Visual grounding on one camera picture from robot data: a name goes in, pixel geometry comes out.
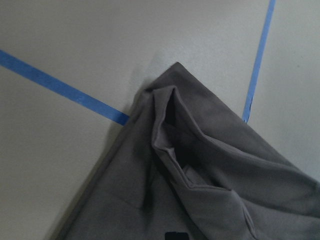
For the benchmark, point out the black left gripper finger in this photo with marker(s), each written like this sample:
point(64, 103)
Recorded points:
point(173, 235)

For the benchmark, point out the dark brown t-shirt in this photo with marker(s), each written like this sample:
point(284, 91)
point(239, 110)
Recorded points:
point(184, 162)

